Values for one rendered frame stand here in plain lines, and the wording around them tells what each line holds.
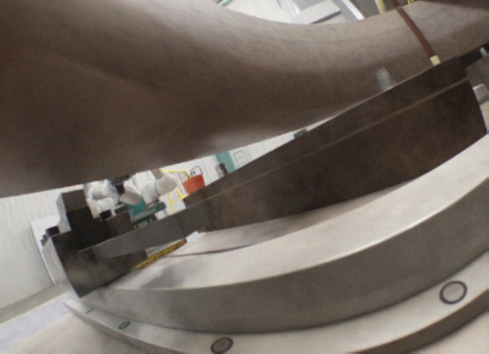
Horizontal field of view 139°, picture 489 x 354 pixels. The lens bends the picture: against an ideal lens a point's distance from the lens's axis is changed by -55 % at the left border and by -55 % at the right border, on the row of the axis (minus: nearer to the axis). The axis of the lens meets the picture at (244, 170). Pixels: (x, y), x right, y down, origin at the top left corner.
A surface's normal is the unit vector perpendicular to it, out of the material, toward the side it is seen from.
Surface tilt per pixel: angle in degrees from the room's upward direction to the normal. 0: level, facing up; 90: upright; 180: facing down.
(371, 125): 90
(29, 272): 90
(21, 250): 90
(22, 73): 180
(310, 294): 71
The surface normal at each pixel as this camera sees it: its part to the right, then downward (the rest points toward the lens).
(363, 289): -0.46, -0.18
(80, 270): 0.84, -0.40
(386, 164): -0.65, 0.26
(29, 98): 0.41, 0.91
